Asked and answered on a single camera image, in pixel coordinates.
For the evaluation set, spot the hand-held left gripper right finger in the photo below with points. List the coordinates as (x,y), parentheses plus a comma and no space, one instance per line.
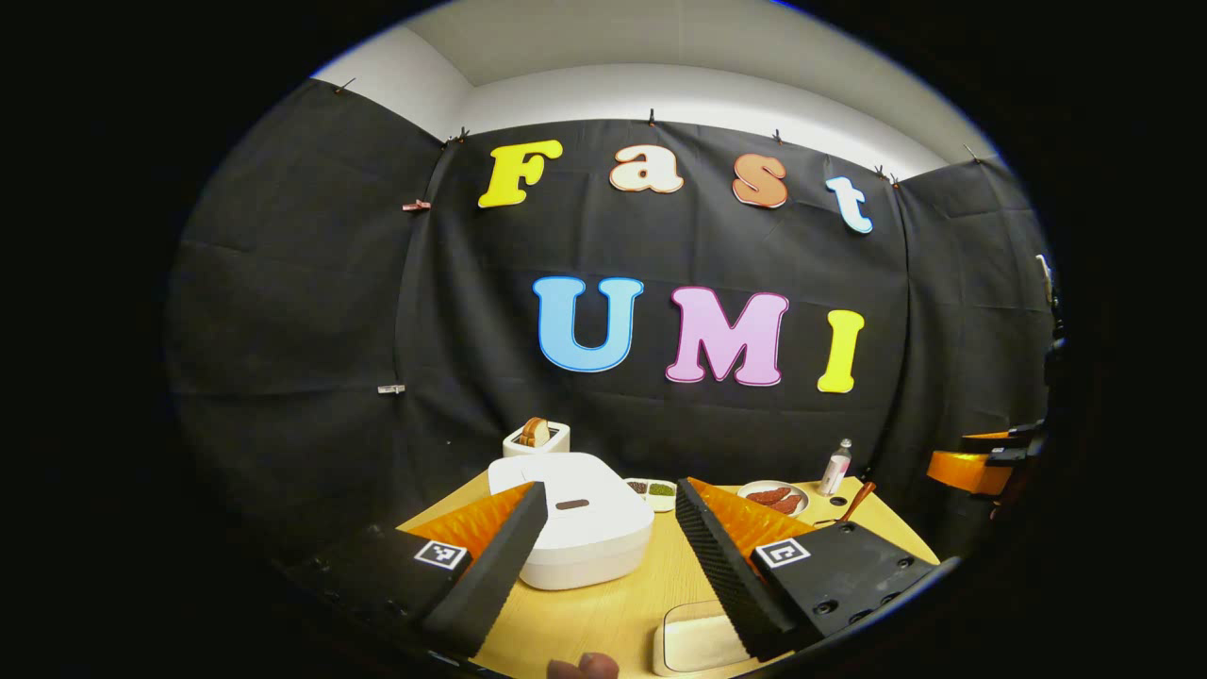
(726,575)

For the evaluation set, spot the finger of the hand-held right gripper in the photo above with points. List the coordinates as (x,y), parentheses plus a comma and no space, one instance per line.
(967,471)
(985,437)

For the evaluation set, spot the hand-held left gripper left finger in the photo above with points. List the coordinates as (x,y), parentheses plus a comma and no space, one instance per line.
(490,575)

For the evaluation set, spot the white rice cooker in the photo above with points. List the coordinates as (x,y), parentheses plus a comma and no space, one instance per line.
(594,547)

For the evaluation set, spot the brown wooden spoon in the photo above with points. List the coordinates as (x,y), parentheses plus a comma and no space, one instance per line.
(860,500)

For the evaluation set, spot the clear glass container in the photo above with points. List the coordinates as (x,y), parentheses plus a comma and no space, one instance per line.
(688,611)

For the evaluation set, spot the white round plate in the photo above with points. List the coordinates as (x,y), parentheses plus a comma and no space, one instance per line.
(750,509)

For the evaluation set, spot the reddish brown meat piece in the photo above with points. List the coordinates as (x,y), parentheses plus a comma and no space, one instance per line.
(766,495)
(787,505)

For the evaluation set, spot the white divided bean dish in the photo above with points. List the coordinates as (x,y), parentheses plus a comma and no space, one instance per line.
(651,490)

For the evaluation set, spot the small clear bottle pink label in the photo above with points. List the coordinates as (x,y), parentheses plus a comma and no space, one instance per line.
(834,471)

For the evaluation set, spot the white toaster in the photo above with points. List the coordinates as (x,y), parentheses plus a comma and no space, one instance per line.
(554,441)

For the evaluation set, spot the toasted bread slice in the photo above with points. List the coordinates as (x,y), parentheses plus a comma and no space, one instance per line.
(534,432)

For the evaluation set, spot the row of black clips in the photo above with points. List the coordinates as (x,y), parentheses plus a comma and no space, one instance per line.
(651,117)

